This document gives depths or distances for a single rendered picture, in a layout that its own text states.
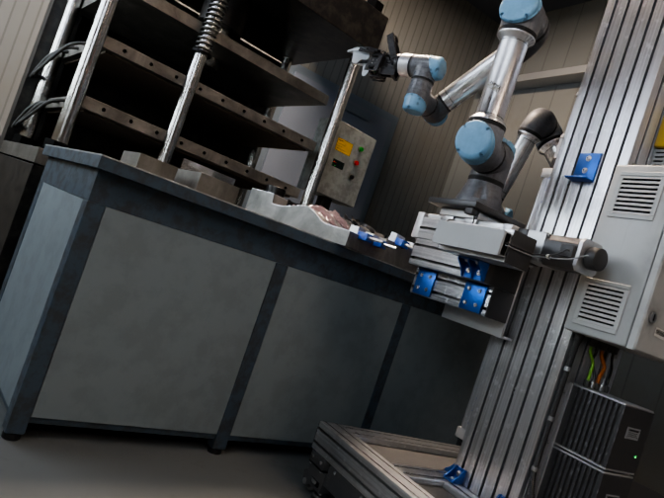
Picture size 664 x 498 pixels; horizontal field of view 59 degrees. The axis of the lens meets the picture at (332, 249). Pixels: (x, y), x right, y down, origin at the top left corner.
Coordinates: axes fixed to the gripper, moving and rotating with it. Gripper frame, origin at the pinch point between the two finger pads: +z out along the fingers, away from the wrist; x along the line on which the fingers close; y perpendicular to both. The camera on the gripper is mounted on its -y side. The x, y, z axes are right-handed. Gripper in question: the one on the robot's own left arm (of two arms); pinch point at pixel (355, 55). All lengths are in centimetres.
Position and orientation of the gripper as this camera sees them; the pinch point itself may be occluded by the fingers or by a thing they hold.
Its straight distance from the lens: 220.9
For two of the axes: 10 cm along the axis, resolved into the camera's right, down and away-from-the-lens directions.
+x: 4.7, 3.3, 8.2
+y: -3.9, 9.1, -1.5
